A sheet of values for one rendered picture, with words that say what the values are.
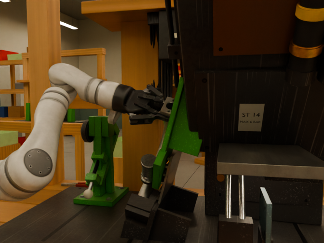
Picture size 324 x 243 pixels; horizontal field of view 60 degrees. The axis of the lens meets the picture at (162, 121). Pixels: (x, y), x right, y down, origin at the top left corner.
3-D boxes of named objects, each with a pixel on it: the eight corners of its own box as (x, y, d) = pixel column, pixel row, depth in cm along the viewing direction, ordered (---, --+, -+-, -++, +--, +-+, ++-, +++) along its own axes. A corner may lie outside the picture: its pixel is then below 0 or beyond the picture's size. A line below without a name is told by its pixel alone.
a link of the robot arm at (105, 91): (127, 104, 84) (108, 99, 86) (124, 76, 76) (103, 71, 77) (114, 127, 79) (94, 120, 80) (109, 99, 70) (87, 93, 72)
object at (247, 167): (333, 189, 39) (334, 167, 39) (216, 181, 43) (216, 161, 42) (279, 144, 77) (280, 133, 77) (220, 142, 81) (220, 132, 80)
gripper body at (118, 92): (107, 98, 71) (141, 108, 69) (121, 76, 76) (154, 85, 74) (110, 116, 77) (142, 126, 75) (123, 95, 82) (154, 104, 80)
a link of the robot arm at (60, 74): (105, 69, 76) (107, 95, 82) (56, 56, 79) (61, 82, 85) (92, 83, 71) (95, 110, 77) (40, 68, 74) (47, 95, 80)
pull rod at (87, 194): (90, 200, 82) (89, 181, 81) (81, 199, 82) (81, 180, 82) (98, 194, 87) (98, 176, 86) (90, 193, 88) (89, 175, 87)
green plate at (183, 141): (190, 179, 61) (217, 85, 58) (154, 168, 63) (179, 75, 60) (196, 167, 72) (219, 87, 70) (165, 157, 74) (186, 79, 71)
